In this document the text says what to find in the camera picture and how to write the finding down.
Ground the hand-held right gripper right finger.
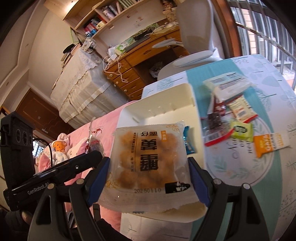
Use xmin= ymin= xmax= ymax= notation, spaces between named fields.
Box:
xmin=187 ymin=157 xmax=270 ymax=241

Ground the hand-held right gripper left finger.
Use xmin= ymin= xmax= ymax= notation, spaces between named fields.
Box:
xmin=29 ymin=157 xmax=111 ymax=241

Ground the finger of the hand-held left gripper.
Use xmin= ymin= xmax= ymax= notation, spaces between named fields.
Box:
xmin=54 ymin=151 xmax=98 ymax=166
xmin=47 ymin=152 xmax=103 ymax=184

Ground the clear dark snack packet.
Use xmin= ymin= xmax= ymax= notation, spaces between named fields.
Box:
xmin=85 ymin=118 xmax=105 ymax=158

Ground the blue candy packet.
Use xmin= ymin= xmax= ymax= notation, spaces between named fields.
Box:
xmin=183 ymin=126 xmax=197 ymax=154

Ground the clear brown pastry packet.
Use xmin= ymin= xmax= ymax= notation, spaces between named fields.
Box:
xmin=97 ymin=120 xmax=201 ymax=215

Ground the white plastic bin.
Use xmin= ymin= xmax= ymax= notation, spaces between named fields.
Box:
xmin=115 ymin=83 xmax=208 ymax=224

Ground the person's left hand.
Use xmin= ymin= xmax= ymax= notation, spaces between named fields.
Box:
xmin=21 ymin=210 xmax=34 ymax=224

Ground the plush doll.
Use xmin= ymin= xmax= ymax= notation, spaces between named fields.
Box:
xmin=35 ymin=133 xmax=72 ymax=172

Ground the pink blanket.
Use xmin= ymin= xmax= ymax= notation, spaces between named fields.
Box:
xmin=38 ymin=101 xmax=130 ymax=186

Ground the wooden door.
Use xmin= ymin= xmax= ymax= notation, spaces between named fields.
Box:
xmin=16 ymin=89 xmax=77 ymax=139

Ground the red round snack packet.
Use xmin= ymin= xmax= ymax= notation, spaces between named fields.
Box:
xmin=201 ymin=125 xmax=235 ymax=147

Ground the dark brown snack packet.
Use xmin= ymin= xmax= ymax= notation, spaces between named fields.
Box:
xmin=208 ymin=112 xmax=223 ymax=129

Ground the lace covered cabinet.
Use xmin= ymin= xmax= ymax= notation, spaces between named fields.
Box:
xmin=50 ymin=46 xmax=130 ymax=129

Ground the green snack packet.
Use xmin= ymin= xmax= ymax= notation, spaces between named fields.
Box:
xmin=230 ymin=121 xmax=254 ymax=142

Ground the dark red star packet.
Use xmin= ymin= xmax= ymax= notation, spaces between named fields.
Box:
xmin=207 ymin=94 xmax=228 ymax=120

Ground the white orange snack packet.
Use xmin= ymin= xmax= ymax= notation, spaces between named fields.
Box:
xmin=253 ymin=130 xmax=290 ymax=158

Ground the cream packet red border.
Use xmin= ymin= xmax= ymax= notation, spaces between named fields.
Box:
xmin=225 ymin=95 xmax=259 ymax=123

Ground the clear white wafer packet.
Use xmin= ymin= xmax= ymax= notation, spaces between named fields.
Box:
xmin=203 ymin=72 xmax=253 ymax=96

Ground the floral cloth pouch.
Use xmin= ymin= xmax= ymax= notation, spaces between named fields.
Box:
xmin=82 ymin=38 xmax=96 ymax=50

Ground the green tissue pack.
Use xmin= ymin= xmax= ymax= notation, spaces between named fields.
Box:
xmin=109 ymin=43 xmax=130 ymax=55

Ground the wooden desk with drawers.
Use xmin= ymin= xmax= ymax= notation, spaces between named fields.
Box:
xmin=103 ymin=23 xmax=185 ymax=100

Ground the black keyboard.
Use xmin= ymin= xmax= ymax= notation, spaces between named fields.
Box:
xmin=125 ymin=36 xmax=151 ymax=50

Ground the row of books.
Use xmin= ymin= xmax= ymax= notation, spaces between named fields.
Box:
xmin=83 ymin=0 xmax=139 ymax=37

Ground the wooden bookshelf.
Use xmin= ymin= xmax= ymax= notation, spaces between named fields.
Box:
xmin=44 ymin=0 xmax=178 ymax=58

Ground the white sheer curtain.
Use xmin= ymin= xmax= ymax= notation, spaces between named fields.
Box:
xmin=208 ymin=0 xmax=228 ymax=59

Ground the grey office chair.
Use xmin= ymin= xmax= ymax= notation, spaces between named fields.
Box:
xmin=151 ymin=0 xmax=223 ymax=80

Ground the metal window grille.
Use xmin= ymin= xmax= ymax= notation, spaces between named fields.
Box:
xmin=228 ymin=0 xmax=296 ymax=91

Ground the black cable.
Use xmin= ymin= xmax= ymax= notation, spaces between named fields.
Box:
xmin=34 ymin=138 xmax=53 ymax=150

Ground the white cable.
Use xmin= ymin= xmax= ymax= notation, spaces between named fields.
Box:
xmin=103 ymin=56 xmax=129 ymax=84

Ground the brown wooden window frame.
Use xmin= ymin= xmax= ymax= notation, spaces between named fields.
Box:
xmin=214 ymin=0 xmax=243 ymax=58

